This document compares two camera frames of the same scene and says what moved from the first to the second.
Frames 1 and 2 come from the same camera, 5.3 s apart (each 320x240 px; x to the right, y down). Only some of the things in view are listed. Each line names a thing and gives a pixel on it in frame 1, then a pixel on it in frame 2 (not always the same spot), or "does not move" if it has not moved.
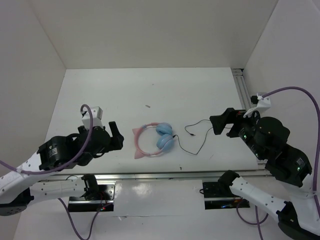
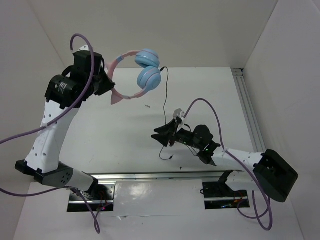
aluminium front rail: (151, 174) does not move
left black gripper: (117, 143) -> (108, 84)
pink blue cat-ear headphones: (165, 140) -> (149, 74)
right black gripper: (230, 114) -> (167, 129)
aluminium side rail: (242, 84) does not move
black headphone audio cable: (192, 153) -> (164, 112)
